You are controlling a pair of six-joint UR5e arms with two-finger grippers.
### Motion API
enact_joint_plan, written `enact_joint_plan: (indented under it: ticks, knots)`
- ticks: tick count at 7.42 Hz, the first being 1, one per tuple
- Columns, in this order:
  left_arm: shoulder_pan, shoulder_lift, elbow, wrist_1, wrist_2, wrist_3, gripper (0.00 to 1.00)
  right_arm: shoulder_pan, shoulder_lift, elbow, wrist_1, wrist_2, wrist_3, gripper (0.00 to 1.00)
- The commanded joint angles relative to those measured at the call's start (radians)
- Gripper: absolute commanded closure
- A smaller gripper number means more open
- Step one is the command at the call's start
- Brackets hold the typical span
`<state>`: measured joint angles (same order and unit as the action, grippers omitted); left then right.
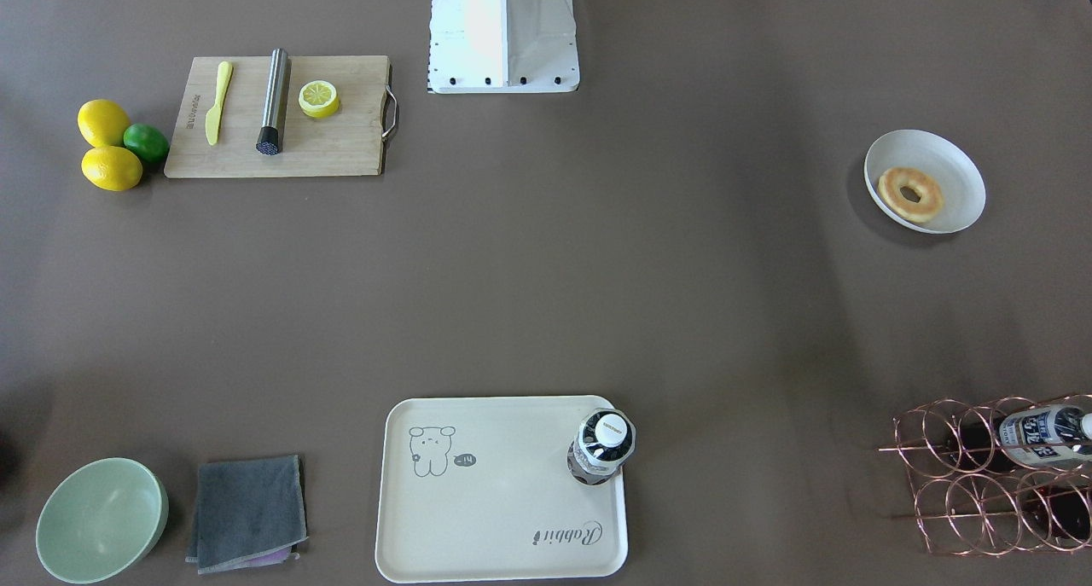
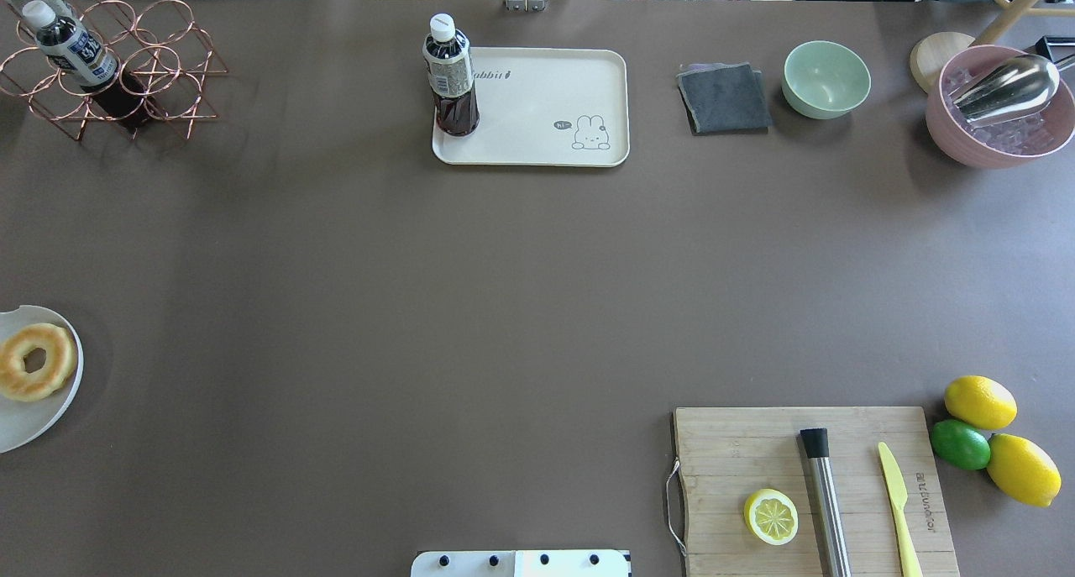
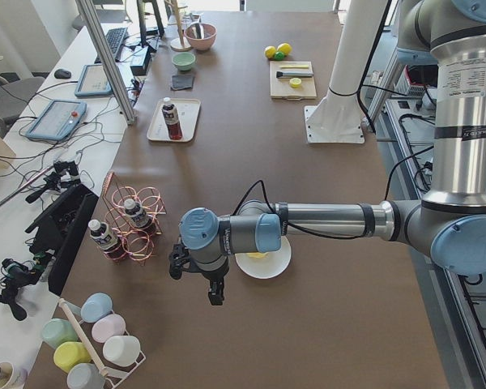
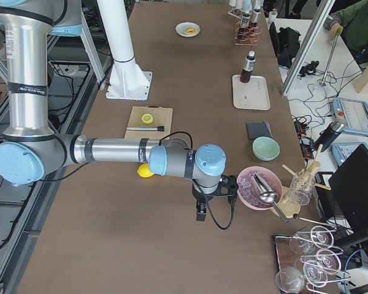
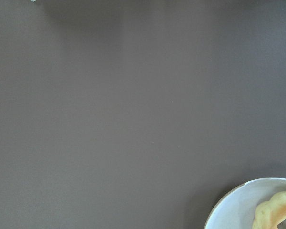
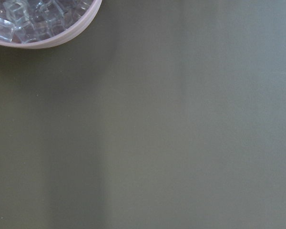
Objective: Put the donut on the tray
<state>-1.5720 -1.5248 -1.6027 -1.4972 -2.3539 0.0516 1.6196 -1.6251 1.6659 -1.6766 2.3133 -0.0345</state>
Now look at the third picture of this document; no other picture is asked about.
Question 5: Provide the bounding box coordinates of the yellow lemon far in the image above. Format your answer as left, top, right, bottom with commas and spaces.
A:
264, 45, 277, 59

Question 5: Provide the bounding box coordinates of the green cup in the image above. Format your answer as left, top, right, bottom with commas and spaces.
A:
40, 318, 79, 349

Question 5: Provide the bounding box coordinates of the black computer mouse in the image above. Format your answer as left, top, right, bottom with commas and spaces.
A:
53, 69, 72, 79

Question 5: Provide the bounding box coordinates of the wooden cutting board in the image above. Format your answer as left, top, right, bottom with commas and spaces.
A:
269, 61, 317, 100

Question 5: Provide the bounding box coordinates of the dark tea bottle on tray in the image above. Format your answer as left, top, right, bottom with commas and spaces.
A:
161, 97, 182, 140

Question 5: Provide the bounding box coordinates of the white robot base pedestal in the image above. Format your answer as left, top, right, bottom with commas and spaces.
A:
305, 0, 390, 143

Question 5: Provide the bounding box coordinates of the yellow lemon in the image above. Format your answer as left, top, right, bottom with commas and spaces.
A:
264, 45, 277, 59
277, 42, 292, 56

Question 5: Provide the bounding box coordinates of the yellow lemon near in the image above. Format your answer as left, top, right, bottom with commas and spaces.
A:
277, 42, 292, 56

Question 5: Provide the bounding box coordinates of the blue teach pendant near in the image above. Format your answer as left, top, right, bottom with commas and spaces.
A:
25, 100, 87, 141

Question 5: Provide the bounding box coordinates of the blue cup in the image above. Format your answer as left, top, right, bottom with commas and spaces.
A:
81, 293, 113, 323

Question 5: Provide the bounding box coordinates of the grey cup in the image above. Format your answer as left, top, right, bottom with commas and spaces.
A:
66, 363, 105, 389

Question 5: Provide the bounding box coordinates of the yellow plastic knife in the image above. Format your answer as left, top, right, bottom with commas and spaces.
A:
279, 63, 309, 69

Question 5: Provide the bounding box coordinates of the beige rabbit tray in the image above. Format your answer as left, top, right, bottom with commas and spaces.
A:
147, 97, 201, 143

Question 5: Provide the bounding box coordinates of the tea bottle in rack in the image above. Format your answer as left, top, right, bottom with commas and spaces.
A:
123, 198, 155, 235
88, 219, 126, 261

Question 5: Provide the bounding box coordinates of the green lime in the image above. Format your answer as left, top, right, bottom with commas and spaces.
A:
274, 51, 285, 61

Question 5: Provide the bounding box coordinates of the aluminium frame post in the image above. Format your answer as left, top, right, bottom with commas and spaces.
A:
76, 0, 136, 126

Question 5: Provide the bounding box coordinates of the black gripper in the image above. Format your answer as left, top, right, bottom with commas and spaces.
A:
168, 240, 228, 306

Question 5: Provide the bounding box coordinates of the blue teach pendant far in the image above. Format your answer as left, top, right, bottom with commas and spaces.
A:
75, 64, 113, 98

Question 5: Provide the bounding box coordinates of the copper wire bottle rack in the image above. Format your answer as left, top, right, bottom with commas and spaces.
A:
101, 171, 167, 264

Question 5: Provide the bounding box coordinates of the mint green bowl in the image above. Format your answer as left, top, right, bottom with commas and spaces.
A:
172, 52, 196, 71

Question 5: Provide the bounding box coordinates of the grey folded cloth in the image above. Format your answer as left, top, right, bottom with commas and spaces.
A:
170, 75, 194, 91

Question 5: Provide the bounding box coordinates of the tea bottle in rack rear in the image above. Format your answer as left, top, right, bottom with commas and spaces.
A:
123, 198, 155, 235

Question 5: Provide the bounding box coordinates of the blue teach pendant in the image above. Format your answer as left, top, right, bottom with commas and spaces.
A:
75, 64, 113, 98
25, 100, 87, 141

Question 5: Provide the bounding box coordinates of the black keyboard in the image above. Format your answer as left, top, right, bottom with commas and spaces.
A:
105, 27, 128, 62

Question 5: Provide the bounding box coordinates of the white round plate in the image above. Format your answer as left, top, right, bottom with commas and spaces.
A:
235, 237, 292, 280

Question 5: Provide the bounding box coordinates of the white cup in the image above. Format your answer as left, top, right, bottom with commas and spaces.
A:
103, 336, 141, 367

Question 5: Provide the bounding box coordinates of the half lemon slice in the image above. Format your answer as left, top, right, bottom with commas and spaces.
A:
289, 78, 302, 88

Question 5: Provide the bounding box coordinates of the pink cup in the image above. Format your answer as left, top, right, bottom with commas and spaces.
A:
92, 314, 126, 344

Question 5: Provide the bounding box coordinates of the white wire cup rack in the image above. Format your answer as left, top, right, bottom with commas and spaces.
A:
58, 298, 147, 388

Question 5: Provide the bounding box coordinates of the yellow cup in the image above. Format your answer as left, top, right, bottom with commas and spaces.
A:
53, 341, 92, 373

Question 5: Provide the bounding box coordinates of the tea bottle in rack front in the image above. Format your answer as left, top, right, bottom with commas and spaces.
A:
88, 219, 126, 261

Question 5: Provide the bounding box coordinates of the pink ice bowl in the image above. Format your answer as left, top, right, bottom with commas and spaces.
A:
185, 23, 217, 51

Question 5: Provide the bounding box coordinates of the wooden mug tree stand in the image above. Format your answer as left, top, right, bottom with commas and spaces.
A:
164, 0, 192, 52

